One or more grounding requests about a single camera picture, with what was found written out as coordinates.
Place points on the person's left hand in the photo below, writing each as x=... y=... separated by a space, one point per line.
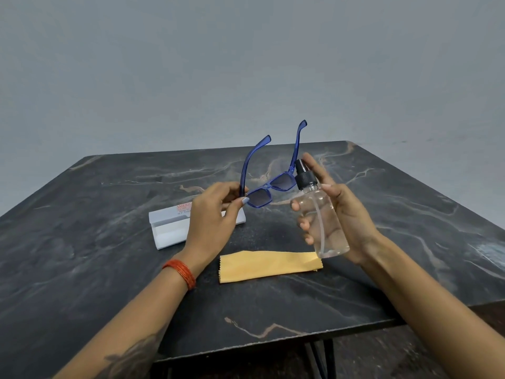
x=207 y=224

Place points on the person's right hand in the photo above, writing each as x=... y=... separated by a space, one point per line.
x=351 y=221

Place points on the person's right thumb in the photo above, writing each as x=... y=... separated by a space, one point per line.
x=326 y=187

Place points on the person's right little finger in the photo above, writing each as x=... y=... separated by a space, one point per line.
x=308 y=239

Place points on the person's right middle finger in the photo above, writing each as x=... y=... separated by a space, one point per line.
x=295 y=205

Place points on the person's left thumb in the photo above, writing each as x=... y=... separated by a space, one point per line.
x=236 y=207

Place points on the clear spray bottle black cap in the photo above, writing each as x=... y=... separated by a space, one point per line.
x=320 y=217

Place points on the blue sunglasses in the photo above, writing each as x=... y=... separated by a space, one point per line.
x=272 y=181

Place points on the person's left forearm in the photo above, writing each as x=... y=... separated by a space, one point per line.
x=130 y=323

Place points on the person's right forearm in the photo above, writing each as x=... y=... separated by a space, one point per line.
x=434 y=311

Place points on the yellow cleaning cloth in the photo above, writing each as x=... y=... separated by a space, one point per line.
x=270 y=266

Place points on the white glasses case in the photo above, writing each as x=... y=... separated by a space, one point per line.
x=173 y=226

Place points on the black metal table leg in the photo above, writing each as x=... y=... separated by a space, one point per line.
x=321 y=359

